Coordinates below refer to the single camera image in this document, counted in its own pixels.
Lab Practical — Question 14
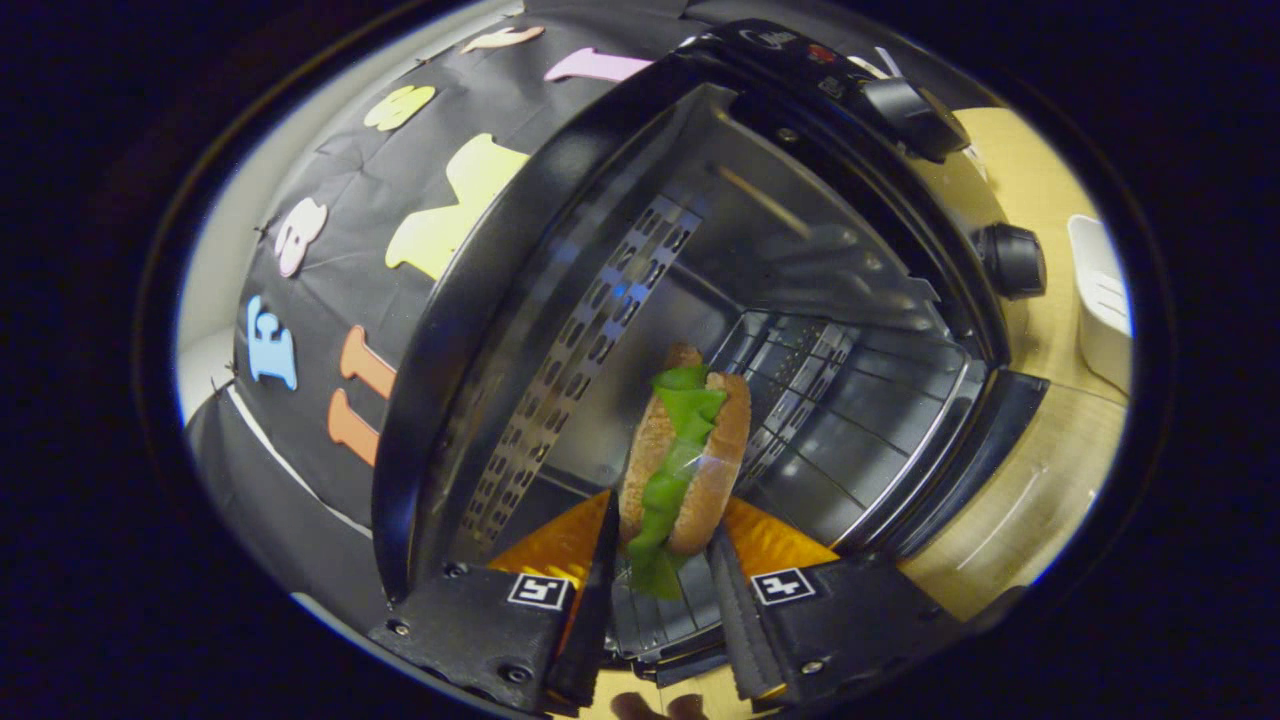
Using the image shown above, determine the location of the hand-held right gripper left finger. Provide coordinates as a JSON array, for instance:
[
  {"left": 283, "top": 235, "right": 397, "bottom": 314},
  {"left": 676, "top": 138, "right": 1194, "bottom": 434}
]
[{"left": 368, "top": 490, "right": 622, "bottom": 714}]

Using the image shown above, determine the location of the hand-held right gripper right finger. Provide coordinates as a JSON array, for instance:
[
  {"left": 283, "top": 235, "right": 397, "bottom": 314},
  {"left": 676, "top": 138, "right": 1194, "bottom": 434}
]
[{"left": 708, "top": 500, "right": 962, "bottom": 702}]

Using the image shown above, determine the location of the lettuce bread sandwich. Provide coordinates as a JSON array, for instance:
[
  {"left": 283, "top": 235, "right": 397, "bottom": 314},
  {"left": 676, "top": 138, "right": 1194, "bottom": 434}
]
[{"left": 618, "top": 345, "right": 753, "bottom": 601}]

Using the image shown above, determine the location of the black electric oven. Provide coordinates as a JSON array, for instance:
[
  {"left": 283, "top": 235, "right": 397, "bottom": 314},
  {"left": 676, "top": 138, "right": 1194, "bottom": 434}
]
[{"left": 372, "top": 20, "right": 1051, "bottom": 691}]

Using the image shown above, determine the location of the metal oven rack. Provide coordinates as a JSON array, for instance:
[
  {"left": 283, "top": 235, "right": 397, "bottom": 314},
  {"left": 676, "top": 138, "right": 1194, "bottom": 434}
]
[{"left": 740, "top": 312, "right": 966, "bottom": 491}]

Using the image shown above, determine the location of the white plastic tray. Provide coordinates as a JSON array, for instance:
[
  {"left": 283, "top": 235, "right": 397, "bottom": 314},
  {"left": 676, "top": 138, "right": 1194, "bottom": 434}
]
[{"left": 1068, "top": 215, "right": 1135, "bottom": 397}]

